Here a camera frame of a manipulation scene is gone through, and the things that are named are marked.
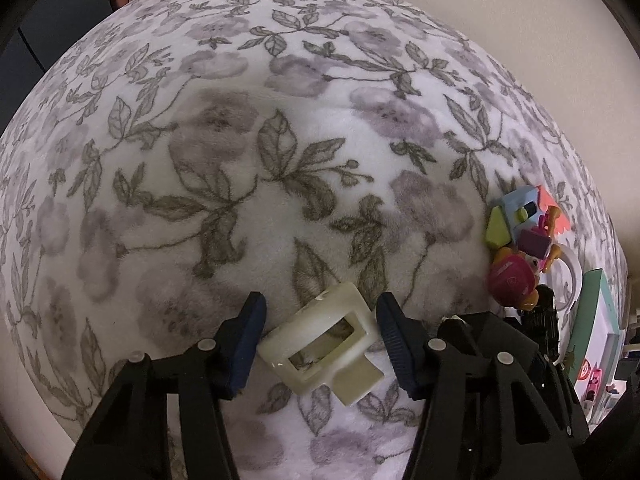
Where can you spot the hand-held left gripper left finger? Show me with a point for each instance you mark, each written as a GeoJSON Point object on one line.
{"type": "Point", "coordinates": [245, 345]}

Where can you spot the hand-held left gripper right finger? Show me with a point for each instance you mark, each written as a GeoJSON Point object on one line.
{"type": "Point", "coordinates": [400, 345]}

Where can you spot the cream hair claw clip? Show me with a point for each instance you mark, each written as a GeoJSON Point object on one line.
{"type": "Point", "coordinates": [325, 315]}

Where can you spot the black rectangular box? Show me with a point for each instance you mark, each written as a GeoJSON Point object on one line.
{"type": "Point", "coordinates": [480, 327]}

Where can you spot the pink toy figure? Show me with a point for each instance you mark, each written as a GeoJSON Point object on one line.
{"type": "Point", "coordinates": [510, 275]}

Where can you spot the black oblong remote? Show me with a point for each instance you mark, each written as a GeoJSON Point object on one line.
{"type": "Point", "coordinates": [545, 320]}

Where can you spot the colourful toy house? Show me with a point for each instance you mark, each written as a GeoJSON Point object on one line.
{"type": "Point", "coordinates": [515, 205]}

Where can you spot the teal and white box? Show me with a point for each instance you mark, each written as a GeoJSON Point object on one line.
{"type": "Point", "coordinates": [597, 320]}

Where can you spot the floral grey white blanket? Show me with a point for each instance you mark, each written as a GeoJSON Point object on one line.
{"type": "Point", "coordinates": [250, 110]}

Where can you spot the dark blue cabinet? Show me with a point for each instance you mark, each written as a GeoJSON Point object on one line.
{"type": "Point", "coordinates": [30, 20]}

